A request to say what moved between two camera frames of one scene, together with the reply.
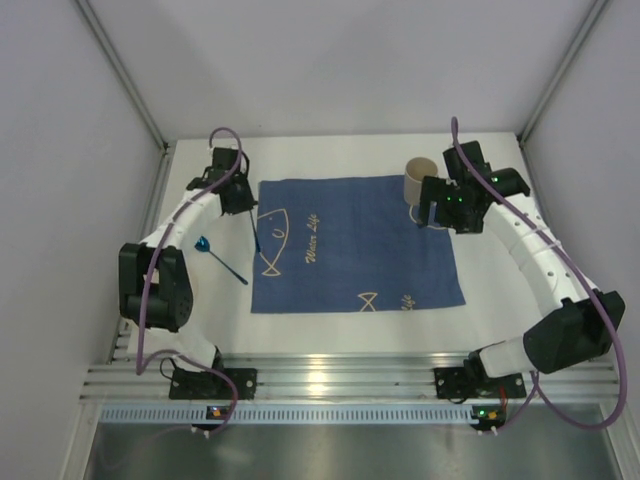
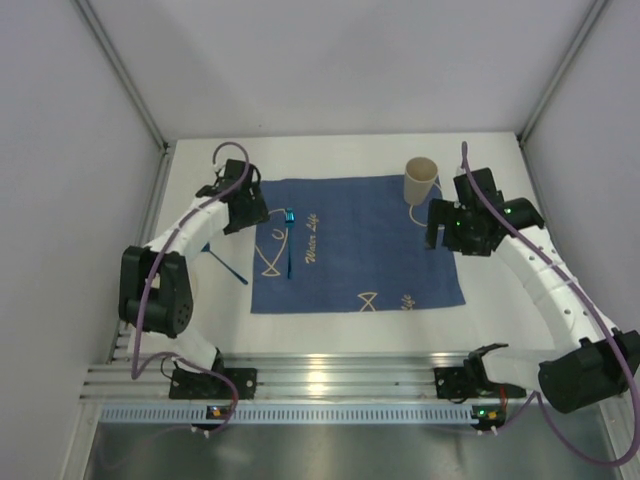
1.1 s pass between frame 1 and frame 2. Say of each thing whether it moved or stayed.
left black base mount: stayed
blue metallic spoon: stayed
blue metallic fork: moved
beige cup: stayed
